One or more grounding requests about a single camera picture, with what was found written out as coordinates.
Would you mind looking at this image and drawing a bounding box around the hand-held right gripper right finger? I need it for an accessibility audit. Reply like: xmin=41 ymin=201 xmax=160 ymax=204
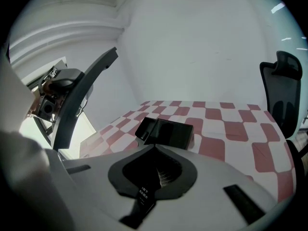
xmin=154 ymin=143 xmax=293 ymax=231

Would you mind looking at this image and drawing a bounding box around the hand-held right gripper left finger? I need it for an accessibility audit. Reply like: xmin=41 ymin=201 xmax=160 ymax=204
xmin=61 ymin=143 xmax=156 ymax=231

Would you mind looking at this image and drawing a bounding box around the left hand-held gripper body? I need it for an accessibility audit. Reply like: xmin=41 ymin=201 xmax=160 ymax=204
xmin=36 ymin=67 xmax=85 ymax=123

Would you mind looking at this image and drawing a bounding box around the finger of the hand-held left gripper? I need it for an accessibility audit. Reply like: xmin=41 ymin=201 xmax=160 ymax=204
xmin=80 ymin=84 xmax=94 ymax=112

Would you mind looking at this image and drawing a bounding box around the person's left forearm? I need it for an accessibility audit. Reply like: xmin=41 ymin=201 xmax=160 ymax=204
xmin=25 ymin=90 xmax=42 ymax=119

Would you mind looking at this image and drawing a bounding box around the red white checkered tablecloth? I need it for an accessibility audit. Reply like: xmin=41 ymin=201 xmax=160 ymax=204
xmin=79 ymin=100 xmax=299 ymax=202

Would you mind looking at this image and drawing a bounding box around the black mesh office chair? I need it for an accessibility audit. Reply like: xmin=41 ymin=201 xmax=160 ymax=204
xmin=259 ymin=51 xmax=308 ymax=168

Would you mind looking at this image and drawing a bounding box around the black camera box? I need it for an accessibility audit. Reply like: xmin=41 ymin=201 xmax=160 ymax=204
xmin=39 ymin=97 xmax=61 ymax=123

